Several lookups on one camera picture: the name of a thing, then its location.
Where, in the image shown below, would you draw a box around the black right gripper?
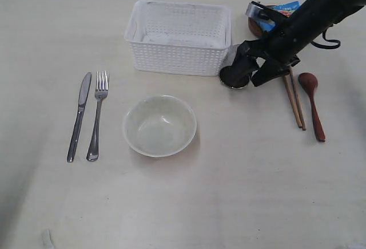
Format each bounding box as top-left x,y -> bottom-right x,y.
240,0 -> 365,86

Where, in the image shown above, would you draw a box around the blue chips bag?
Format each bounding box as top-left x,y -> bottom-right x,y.
256,1 -> 300,31

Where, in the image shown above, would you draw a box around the brown wooden plate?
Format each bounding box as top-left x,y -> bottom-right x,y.
248,18 -> 264,38

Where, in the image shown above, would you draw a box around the dark red wooden spoon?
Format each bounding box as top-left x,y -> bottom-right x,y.
298,73 -> 326,143

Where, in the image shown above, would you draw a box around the brown wooden chopstick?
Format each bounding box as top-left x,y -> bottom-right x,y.
290,68 -> 307,131
282,76 -> 303,128

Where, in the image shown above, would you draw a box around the grey metal cup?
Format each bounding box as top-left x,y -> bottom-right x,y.
218,44 -> 252,89

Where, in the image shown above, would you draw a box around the clear textured glass bowl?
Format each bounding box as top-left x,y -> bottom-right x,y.
122,95 -> 197,158

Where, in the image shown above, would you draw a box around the silver metal fork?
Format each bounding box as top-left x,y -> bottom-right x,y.
86,70 -> 109,162

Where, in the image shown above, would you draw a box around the silver table knife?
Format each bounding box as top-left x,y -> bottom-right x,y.
66,72 -> 92,163

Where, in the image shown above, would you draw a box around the white perforated plastic basket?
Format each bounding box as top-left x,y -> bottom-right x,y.
124,0 -> 232,77

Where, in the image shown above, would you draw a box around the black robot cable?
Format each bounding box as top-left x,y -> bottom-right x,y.
311,27 -> 341,50

